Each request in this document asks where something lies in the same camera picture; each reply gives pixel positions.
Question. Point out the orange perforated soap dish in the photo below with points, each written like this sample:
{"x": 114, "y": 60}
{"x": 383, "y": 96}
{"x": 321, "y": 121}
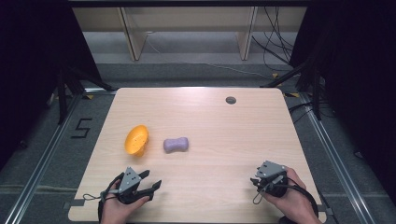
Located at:
{"x": 136, "y": 140}

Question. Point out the person's left hand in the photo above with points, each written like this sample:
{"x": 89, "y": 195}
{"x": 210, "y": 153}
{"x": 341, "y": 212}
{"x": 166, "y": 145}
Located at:
{"x": 116, "y": 210}

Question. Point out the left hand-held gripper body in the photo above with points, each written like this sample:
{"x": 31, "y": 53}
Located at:
{"x": 128, "y": 180}

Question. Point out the aluminium floor rail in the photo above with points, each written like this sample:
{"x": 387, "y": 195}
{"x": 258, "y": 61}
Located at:
{"x": 336, "y": 161}
{"x": 43, "y": 161}

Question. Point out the purple soap bar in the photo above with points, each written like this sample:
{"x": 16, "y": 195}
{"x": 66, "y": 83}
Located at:
{"x": 176, "y": 145}

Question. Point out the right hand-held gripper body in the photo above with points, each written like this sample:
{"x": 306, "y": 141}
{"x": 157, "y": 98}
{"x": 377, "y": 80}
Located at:
{"x": 271, "y": 174}

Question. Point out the dark curtain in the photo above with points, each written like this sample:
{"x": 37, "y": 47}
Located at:
{"x": 358, "y": 77}
{"x": 34, "y": 68}

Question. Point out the black metal stand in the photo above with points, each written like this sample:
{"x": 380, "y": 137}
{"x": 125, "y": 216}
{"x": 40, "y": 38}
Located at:
{"x": 311, "y": 81}
{"x": 67, "y": 90}

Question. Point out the person's right hand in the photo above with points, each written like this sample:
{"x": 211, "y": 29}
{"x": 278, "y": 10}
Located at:
{"x": 292, "y": 199}

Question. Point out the light wooden shelf unit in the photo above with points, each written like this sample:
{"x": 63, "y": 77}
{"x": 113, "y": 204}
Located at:
{"x": 186, "y": 18}

